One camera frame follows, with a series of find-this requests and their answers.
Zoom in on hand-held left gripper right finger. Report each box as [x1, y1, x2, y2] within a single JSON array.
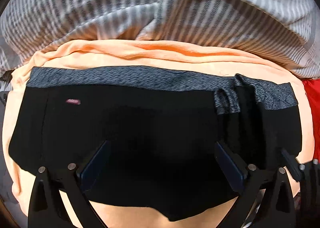
[[214, 141, 304, 228]]

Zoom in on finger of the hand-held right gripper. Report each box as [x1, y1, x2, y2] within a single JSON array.
[[281, 148, 303, 182]]

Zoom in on black pants with patterned stripes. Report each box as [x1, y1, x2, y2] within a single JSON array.
[[7, 66, 303, 221]]

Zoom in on red embroidered cushion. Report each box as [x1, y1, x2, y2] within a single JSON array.
[[301, 78, 320, 141]]

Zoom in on peach blanket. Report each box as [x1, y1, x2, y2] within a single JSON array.
[[1, 39, 315, 228]]

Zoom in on grey striped quilt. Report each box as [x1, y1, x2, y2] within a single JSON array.
[[0, 0, 320, 92]]

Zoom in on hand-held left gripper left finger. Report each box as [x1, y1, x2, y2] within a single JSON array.
[[27, 140, 112, 228]]

